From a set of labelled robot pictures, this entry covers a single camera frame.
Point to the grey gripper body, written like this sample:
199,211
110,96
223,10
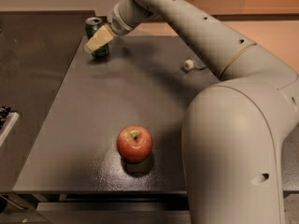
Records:
119,22

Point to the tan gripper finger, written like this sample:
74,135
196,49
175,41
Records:
101,37

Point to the green soda can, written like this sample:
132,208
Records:
92,24

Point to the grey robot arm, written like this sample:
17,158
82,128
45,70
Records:
233,131

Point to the red apple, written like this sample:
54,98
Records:
134,143

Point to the dark side counter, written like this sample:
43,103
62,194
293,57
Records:
36,50

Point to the clear plastic water bottle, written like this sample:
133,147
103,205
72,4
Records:
192,64

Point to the white tray with black items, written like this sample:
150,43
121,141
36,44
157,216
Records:
8,121

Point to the dark drawer front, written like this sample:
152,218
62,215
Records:
113,213

